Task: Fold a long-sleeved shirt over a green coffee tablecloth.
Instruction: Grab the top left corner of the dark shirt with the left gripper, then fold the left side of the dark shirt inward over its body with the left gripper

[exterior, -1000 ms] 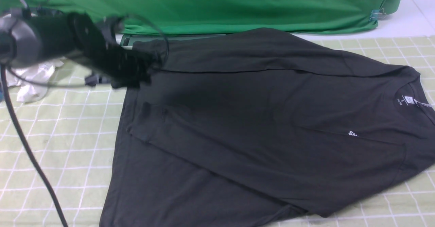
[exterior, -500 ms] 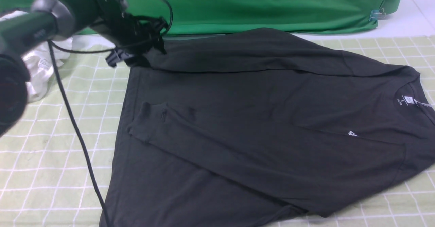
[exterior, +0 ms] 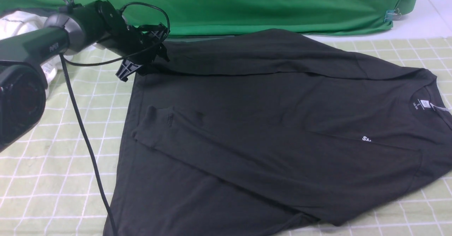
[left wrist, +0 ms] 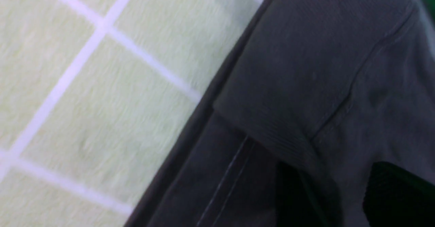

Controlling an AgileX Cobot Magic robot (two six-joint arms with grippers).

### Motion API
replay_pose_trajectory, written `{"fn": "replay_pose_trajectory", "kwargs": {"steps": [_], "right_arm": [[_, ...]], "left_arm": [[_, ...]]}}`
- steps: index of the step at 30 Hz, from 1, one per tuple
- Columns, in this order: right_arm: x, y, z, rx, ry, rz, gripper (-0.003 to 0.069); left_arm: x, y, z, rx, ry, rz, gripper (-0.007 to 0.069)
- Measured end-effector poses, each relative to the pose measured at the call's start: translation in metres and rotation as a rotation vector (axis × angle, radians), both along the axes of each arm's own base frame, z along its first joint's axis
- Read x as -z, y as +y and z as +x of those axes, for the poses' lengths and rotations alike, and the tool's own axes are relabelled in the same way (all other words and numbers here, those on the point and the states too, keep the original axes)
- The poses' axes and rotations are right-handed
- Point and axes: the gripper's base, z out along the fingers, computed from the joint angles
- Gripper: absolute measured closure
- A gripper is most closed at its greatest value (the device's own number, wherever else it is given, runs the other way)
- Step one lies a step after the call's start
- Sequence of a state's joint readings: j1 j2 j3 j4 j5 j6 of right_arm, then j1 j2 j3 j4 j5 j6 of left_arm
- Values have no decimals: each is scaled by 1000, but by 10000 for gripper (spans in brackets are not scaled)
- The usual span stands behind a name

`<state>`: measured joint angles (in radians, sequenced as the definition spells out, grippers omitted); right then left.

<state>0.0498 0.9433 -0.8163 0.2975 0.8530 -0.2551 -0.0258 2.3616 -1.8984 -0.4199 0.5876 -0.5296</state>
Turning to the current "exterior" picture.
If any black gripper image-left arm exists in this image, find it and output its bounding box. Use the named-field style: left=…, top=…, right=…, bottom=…
left=72, top=0, right=169, bottom=82

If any dark gray long-sleeved shirt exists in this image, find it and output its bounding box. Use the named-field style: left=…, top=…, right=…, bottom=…
left=111, top=29, right=451, bottom=236

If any crumpled white shirt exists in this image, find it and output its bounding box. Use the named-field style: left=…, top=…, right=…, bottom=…
left=0, top=11, right=62, bottom=86

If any green backdrop cloth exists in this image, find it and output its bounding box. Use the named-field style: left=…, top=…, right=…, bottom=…
left=1, top=0, right=416, bottom=36

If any light green checkered table mat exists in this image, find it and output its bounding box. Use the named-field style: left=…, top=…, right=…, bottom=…
left=0, top=37, right=452, bottom=236

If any blue binder clip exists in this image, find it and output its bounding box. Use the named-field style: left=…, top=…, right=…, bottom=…
left=383, top=8, right=402, bottom=22

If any black cable of image-left arm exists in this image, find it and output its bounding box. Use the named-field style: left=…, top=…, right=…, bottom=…
left=55, top=0, right=171, bottom=236

